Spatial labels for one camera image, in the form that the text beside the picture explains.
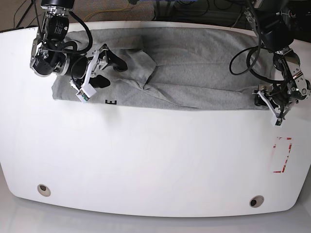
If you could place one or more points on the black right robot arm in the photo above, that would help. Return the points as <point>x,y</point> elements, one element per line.
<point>52,54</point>

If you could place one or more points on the red tape rectangle marking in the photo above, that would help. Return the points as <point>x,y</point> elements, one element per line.
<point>280,154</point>

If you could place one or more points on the left table grommet hole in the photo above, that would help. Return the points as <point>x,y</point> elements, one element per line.
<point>43,190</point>

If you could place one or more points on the table grommet hole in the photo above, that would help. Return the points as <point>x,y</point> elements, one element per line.
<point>256,201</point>
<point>43,190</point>

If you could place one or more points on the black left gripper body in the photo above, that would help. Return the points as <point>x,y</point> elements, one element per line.
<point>265,95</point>

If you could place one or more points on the grey t-shirt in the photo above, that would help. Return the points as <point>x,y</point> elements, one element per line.
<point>178,68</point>

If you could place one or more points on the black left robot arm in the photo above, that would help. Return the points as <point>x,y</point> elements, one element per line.
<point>274,36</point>

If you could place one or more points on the right table grommet hole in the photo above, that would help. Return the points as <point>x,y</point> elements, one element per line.
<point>256,201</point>

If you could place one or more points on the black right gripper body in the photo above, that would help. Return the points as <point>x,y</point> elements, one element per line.
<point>97,70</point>

